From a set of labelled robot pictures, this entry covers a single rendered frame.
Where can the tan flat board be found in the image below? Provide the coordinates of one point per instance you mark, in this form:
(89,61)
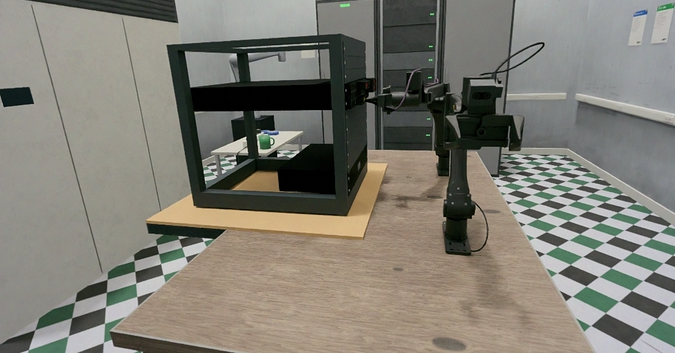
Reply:
(353,226)

